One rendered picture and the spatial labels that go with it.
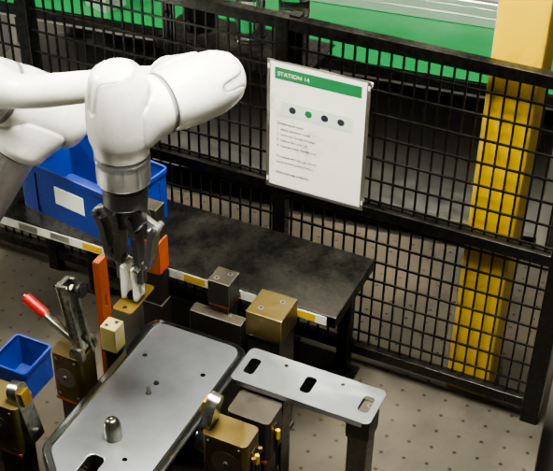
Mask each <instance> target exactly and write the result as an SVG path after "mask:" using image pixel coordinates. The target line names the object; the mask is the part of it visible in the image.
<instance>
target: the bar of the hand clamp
mask: <svg viewBox="0 0 553 471"><path fill-rule="evenodd" d="M53 288H54V289H56V292H57V294H58V298H59V301H60V305H61V308H62V312H63V314H64V321H65V324H66V328H67V331H68V334H69V337H70V341H71V344H72V348H73V347H76V348H79V349H81V350H82V351H83V353H84V357H85V361H86V360H87V357H86V354H85V350H84V348H83V344H82V340H83V341H85V342H87V343H88V345H89V347H88V349H90V350H91V351H92V352H94V346H93V343H92V337H91V333H90V329H89V326H88V323H87V319H86V316H85V312H84V308H83V305H82V302H81V298H83V297H84V296H85V295H86V294H87V291H88V289H87V286H86V284H85V283H81V282H80V283H79V284H77V282H76V278H73V277H70V276H65V277H64V278H63V279H62V280H61V281H60V282H58V283H54V284H53ZM81 339H82V340H81Z"/></svg>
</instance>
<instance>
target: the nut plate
mask: <svg viewBox="0 0 553 471"><path fill-rule="evenodd" d="M153 289H154V287H153V286H152V285H149V284H147V283H145V293H144V295H143V296H142V297H141V298H140V299H139V300H138V301H137V302H135V301H134V297H133V289H131V290H130V291H129V292H128V293H127V296H126V297H125V298H121V299H120V300H119V301H118V302H117V303H116V304H115V305H114V306H113V309H115V310H118V311H120V312H123V313H126V314H132V313H133V312H134V311H135V310H136V309H137V308H138V307H139V306H140V304H141V303H142V302H143V301H144V300H145V299H146V298H147V296H148V295H149V294H150V293H151V292H152V291H153ZM122 307H127V308H122Z"/></svg>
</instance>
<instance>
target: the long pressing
mask: <svg viewBox="0 0 553 471"><path fill-rule="evenodd" d="M143 354H147V355H148V356H146V357H144V356H142V355H143ZM244 358H245V352H244V350H243V349H242V348H241V347H240V346H238V345H236V344H235V343H232V342H229V341H226V340H223V339H220V338H217V337H214V336H212V335H207V334H204V333H201V332H198V331H195V330H192V329H190V328H187V327H184V326H181V325H178V324H175V323H172V322H169V321H162V320H155V321H150V322H149V323H147V324H146V325H145V326H144V327H143V329H142V330H141V331H140V332H139V333H138V334H137V336H136V337H135V338H134V339H133V340H132V342H131V343H130V344H129V345H128V346H127V347H126V349H125V350H124V351H123V352H122V353H121V355H120V356H119V357H118V358H117V359H116V360H115V362H114V363H113V364H112V365H111V366H110V367H109V368H108V370H107V371H106V372H105V373H104V374H103V376H102V377H100V378H99V379H98V380H97V382H96V383H95V384H94V385H93V386H92V388H91V389H90V390H89V391H88V392H87V393H86V395H85V396H84V397H83V398H82V399H81V400H80V402H79V403H78V404H77V405H76V406H75V408H74V409H73V410H72V411H71V412H70V413H69V415H68V416H67V417H66V418H65V419H64V421H63V422H62V423H61V424H60V425H59V426H58V428H57V429H56V430H55V431H54V432H53V433H52V435H51V436H50V437H49V438H48V439H47V441H46V442H45V443H44V445H43V448H42V458H43V462H44V465H45V468H46V471H79V469H80V468H81V467H82V466H83V465H84V464H85V462H86V461H87V460H88V459H89V458H90V457H92V456H95V457H98V458H100V459H102V460H103V461H104V462H103V463H102V464H101V466H100V467H99V468H98V469H97V471H165V470H166V469H167V468H168V466H169V465H170V464H171V463H172V462H173V460H174V459H175V458H176V456H177V454H178V453H179V452H180V450H181V449H182V448H183V446H184V445H185V443H186V442H187V441H188V439H189V438H190V436H191V435H192V433H193V432H194V431H195V429H196V428H197V426H198V425H199V424H200V420H201V417H202V413H203V412H201V411H200V410H201V406H202V403H203V400H204V399H205V398H206V396H207V395H208V394H209V393H211V392H212V391H215V392H217V393H220V394H221V393H222V392H223V391H224V389H225V388H226V387H227V385H228V384H229V382H230V381H231V380H232V373H233V372H234V371H235V369H236V368H237V367H238V366H239V364H240V363H241V362H242V360H243V359H244ZM201 374H205V376H204V377H201V376H200V375H201ZM154 380H158V382H159V385H154V384H153V382H154ZM147 386H149V387H150V391H151V394H150V395H146V388H147ZM109 416H115V417H117V418H118V419H119V420H120V422H121V432H122V439H121V441H120V442H118V443H114V444H111V443H108V442H106V441H105V434H104V422H105V420H106V418H107V417H109ZM123 458H127V461H126V462H124V461H123V460H122V459H123Z"/></svg>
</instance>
